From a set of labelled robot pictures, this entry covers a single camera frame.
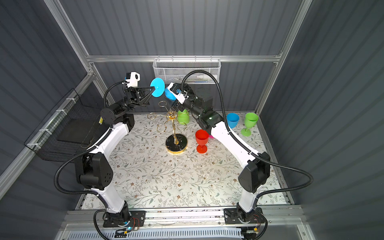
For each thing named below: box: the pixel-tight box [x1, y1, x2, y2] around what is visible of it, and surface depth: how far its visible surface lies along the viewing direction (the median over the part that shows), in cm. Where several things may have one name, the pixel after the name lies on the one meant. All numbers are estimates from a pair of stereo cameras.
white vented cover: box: [67, 228, 245, 240], surface depth 71 cm
